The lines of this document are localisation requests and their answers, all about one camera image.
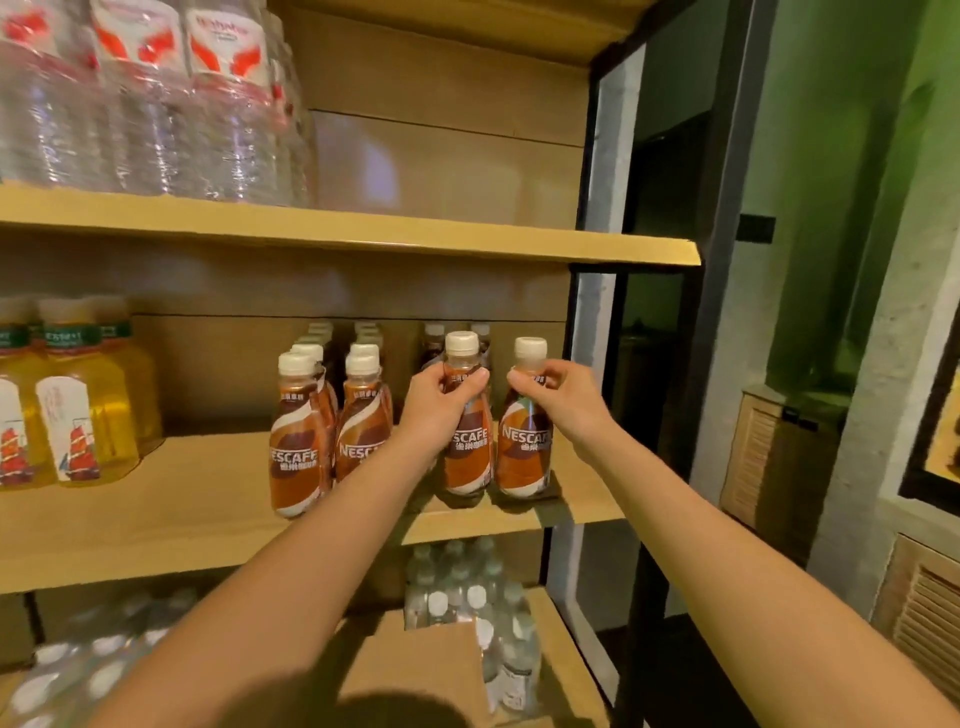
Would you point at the black wall switch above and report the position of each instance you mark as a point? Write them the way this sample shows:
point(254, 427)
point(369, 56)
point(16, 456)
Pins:
point(754, 229)

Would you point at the yellow bottle with ship label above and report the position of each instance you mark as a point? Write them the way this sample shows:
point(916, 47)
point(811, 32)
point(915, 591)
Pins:
point(11, 405)
point(82, 405)
point(139, 382)

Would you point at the wooden louvred cabinet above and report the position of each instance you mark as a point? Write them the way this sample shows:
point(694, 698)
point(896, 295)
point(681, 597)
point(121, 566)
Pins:
point(772, 472)

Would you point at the person's right hand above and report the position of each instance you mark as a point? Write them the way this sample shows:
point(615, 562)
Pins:
point(574, 401)

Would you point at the person's right thumb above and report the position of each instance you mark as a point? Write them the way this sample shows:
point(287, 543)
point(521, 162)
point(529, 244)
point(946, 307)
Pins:
point(527, 388)

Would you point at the person's right forearm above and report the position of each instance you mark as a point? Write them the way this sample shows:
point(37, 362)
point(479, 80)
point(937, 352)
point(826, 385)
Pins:
point(720, 592)

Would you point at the wrapped pack of water bottles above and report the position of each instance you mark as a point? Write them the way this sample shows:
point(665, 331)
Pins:
point(82, 667)

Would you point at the black framed picture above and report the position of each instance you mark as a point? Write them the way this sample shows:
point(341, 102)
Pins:
point(937, 442)

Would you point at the person's left thumb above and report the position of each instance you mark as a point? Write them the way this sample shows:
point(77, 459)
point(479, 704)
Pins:
point(465, 403)

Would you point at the white-capped coffee drink bottle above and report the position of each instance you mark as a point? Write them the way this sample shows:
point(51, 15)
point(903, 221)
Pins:
point(469, 457)
point(523, 457)

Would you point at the person's left hand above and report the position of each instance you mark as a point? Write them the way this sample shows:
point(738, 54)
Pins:
point(424, 412)

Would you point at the brown cardboard box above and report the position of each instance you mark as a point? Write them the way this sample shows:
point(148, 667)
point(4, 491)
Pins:
point(409, 667)

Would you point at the person's left forearm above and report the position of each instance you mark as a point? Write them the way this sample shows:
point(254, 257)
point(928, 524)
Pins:
point(300, 585)

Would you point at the row of brown coffee bottles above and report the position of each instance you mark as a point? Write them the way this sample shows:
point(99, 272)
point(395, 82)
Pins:
point(300, 457)

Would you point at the cluster of small water bottles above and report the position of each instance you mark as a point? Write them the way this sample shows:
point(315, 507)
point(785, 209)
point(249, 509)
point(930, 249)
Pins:
point(499, 622)

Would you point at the wooden shelving unit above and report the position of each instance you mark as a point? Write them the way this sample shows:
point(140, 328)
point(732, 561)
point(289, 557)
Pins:
point(187, 510)

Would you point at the wooden louvred door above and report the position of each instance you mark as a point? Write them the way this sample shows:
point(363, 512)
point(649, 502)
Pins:
point(922, 615)

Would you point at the group of clear water bottles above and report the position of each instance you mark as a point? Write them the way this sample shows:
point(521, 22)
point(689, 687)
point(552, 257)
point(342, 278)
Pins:
point(150, 112)

